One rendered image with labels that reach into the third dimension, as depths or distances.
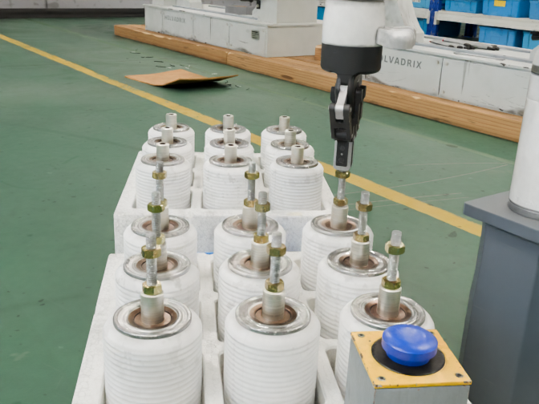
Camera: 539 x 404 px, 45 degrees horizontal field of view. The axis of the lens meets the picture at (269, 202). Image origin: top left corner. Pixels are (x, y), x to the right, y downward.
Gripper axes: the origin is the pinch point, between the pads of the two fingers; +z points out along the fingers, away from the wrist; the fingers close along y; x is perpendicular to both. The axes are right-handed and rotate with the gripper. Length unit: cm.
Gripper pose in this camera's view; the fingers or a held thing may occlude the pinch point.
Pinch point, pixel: (343, 154)
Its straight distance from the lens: 86.2
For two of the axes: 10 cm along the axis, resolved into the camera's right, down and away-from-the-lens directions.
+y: -2.8, 3.2, -9.1
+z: -0.4, 9.4, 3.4
